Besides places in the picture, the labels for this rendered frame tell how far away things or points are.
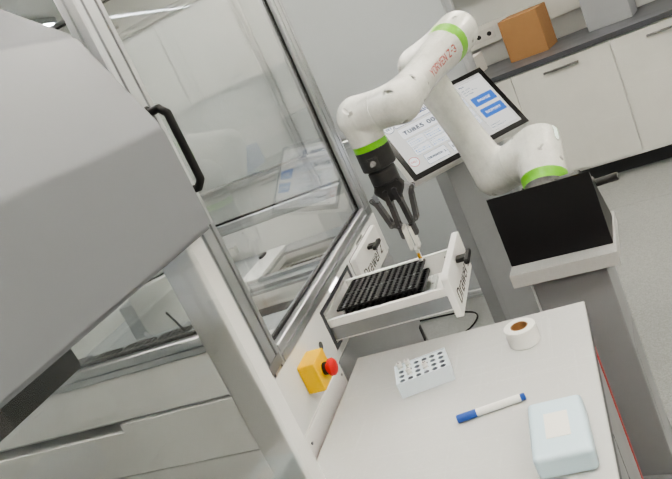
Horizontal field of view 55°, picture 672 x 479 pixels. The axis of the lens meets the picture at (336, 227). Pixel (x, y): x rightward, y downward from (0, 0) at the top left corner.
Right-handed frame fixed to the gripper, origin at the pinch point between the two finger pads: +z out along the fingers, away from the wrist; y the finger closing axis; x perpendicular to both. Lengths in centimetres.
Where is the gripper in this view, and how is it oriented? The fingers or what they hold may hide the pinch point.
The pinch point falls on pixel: (411, 236)
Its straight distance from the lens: 173.8
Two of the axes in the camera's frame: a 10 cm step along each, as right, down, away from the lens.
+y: 8.7, -3.1, -3.8
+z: 4.2, 8.8, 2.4
